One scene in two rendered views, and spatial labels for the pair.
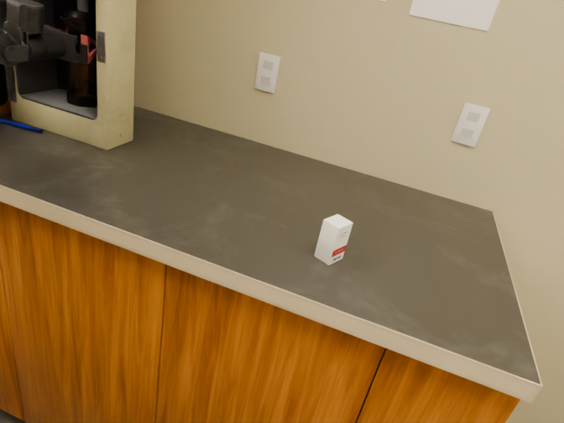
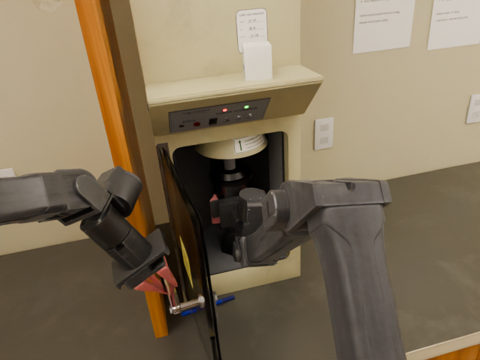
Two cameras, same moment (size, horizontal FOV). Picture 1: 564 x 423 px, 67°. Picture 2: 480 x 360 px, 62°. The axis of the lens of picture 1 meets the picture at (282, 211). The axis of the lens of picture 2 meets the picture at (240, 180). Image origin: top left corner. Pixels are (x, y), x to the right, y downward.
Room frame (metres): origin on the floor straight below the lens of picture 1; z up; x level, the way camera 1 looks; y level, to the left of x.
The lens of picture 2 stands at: (0.34, 0.99, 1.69)
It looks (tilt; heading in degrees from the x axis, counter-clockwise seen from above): 28 degrees down; 334
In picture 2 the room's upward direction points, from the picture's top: 5 degrees counter-clockwise
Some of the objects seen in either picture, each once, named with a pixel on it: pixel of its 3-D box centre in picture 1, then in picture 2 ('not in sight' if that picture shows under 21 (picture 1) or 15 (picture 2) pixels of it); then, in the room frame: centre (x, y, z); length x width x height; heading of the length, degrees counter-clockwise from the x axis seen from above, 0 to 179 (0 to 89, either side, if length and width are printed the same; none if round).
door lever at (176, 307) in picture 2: not in sight; (181, 292); (0.87, 0.86, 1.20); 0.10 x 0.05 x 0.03; 171
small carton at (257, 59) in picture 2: not in sight; (256, 61); (1.00, 0.61, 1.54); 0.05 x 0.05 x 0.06; 65
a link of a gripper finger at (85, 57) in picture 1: (83, 46); not in sight; (1.12, 0.59, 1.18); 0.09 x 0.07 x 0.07; 166
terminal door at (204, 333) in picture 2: not in sight; (189, 266); (0.94, 0.82, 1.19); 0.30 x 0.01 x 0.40; 171
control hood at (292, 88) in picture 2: not in sight; (233, 106); (1.02, 0.66, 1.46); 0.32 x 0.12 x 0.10; 76
